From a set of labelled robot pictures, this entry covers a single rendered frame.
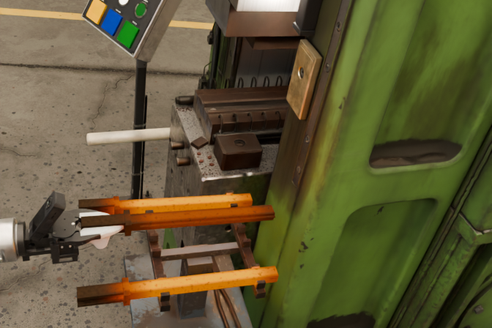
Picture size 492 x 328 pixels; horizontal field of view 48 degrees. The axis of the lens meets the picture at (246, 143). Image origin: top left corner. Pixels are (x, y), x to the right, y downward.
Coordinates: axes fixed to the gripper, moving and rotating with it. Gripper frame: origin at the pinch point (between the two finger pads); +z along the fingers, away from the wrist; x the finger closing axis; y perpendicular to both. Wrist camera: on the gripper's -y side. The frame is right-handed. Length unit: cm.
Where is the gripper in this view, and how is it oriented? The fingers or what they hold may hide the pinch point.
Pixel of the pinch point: (116, 222)
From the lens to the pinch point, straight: 124.6
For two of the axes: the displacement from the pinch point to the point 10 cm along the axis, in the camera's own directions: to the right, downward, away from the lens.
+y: -1.3, 7.8, 6.2
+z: 9.6, -0.7, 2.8
